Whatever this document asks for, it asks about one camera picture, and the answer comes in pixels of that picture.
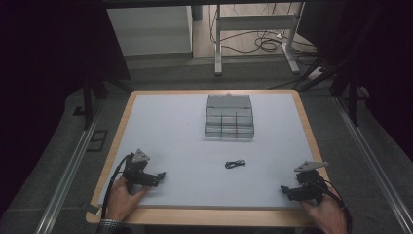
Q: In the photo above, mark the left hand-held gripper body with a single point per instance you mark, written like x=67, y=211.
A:
x=138, y=174

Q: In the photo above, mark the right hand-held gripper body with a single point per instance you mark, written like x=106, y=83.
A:
x=308, y=190

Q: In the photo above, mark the person's right hand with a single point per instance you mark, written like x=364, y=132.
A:
x=324, y=216

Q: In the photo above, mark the person's left hand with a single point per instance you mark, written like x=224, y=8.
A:
x=121, y=201

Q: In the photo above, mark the grey table mat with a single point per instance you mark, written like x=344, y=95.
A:
x=195, y=146

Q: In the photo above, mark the wooden table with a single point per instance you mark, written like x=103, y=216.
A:
x=207, y=217

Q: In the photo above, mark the clear plastic compartment box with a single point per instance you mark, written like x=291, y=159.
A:
x=229, y=118

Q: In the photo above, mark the black metal stand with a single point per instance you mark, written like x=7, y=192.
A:
x=88, y=97

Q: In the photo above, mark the white power strip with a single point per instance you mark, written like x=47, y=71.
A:
x=315, y=73

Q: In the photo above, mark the black tripod stand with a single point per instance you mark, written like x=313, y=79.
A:
x=319, y=73

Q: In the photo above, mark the white cabinet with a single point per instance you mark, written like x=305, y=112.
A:
x=149, y=31

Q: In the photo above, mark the aluminium floor rail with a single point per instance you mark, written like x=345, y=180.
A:
x=373, y=156
x=69, y=172

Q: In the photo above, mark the white metal desk frame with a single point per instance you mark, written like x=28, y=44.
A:
x=256, y=22

